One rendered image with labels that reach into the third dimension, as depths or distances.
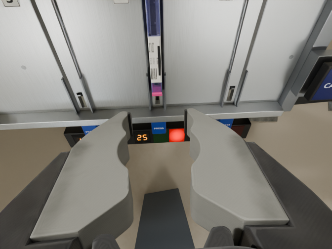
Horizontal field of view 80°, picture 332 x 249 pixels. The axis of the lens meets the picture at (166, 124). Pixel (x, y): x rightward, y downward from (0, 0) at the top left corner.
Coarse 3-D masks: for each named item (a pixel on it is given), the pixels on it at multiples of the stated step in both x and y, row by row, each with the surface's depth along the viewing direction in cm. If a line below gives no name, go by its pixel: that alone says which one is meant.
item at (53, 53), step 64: (0, 0) 20; (64, 0) 20; (128, 0) 21; (192, 0) 21; (256, 0) 21; (320, 0) 22; (0, 64) 25; (64, 64) 25; (128, 64) 26; (192, 64) 26; (256, 64) 27
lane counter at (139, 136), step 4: (136, 132) 36; (140, 132) 36; (144, 132) 36; (148, 132) 36; (136, 136) 37; (140, 136) 37; (144, 136) 37; (148, 136) 37; (136, 140) 38; (140, 140) 38; (144, 140) 38; (148, 140) 38
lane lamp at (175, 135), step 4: (172, 132) 37; (176, 132) 37; (180, 132) 37; (172, 136) 37; (176, 136) 38; (180, 136) 38; (184, 136) 38; (172, 140) 38; (176, 140) 38; (180, 140) 38
